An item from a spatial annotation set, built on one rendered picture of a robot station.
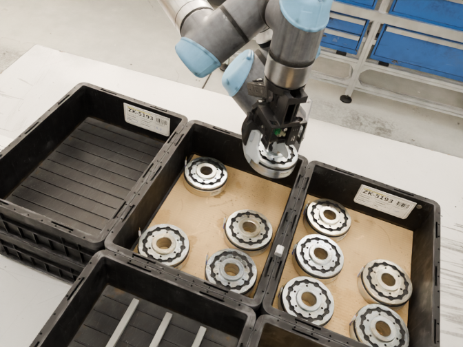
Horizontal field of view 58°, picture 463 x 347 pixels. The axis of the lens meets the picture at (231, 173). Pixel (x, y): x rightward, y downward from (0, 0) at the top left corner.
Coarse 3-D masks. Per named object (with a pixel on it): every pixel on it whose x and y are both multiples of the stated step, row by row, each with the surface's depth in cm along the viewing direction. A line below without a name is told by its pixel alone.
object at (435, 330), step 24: (312, 168) 94; (336, 168) 96; (408, 192) 93; (288, 240) 80; (432, 240) 85; (432, 264) 81; (432, 288) 77; (264, 312) 70; (432, 312) 74; (336, 336) 68; (432, 336) 71
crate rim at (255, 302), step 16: (208, 128) 99; (176, 144) 96; (304, 160) 96; (144, 192) 84; (128, 208) 80; (288, 208) 86; (112, 240) 75; (128, 256) 73; (144, 256) 74; (272, 256) 77; (176, 272) 73; (208, 288) 71; (224, 288) 72; (256, 304) 70
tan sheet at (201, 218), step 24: (240, 192) 100; (264, 192) 101; (288, 192) 102; (168, 216) 93; (192, 216) 93; (216, 216) 94; (192, 240) 89; (216, 240) 90; (192, 264) 85; (264, 264) 87
